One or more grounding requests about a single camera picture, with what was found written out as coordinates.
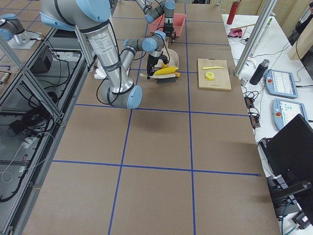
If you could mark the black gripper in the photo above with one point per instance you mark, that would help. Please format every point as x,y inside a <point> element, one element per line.
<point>153,59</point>
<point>168,26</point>

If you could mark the toy potato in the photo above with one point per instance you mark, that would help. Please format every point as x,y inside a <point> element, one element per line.
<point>164,65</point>

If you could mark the white brush with black bristles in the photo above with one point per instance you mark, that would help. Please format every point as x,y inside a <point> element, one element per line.
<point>161,79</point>

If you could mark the toy yellow corn cob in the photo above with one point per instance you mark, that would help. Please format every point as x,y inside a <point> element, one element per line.
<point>167,70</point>

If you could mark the white plastic dustpan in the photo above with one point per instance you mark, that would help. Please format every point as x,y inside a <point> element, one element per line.
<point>171,54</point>

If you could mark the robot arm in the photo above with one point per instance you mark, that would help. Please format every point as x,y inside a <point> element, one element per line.
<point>165,8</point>
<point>92,18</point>

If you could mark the toy lemon slices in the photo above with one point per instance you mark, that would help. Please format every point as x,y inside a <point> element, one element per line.
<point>209,75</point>

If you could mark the yellow plastic knife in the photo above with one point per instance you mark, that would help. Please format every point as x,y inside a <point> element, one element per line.
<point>213,67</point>

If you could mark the wooden cutting board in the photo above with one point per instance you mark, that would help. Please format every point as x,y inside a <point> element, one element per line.
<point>222,79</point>

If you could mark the pink cloth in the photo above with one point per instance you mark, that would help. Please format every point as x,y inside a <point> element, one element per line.
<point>235,33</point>

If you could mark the red water bottle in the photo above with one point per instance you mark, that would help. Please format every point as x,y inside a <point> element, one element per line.
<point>232,12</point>

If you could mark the small metal cup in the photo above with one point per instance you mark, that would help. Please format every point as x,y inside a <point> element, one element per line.
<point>243,81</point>

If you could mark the black water bottle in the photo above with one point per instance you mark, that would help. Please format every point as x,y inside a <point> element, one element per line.
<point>259,72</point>

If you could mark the far teach pendant tablet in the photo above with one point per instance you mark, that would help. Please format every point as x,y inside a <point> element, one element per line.
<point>280,83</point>

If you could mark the teach pendant tablet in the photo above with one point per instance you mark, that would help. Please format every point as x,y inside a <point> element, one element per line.
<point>284,111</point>
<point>280,83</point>

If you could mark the near teach pendant tablet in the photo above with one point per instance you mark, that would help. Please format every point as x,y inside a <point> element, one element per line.
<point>284,111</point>

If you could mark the black monitor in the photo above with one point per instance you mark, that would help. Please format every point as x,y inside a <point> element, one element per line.
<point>290,154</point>

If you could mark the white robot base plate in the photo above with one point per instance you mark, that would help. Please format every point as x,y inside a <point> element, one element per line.
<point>100,74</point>

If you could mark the aluminium frame post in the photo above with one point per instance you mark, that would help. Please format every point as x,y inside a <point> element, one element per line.
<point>256,32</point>

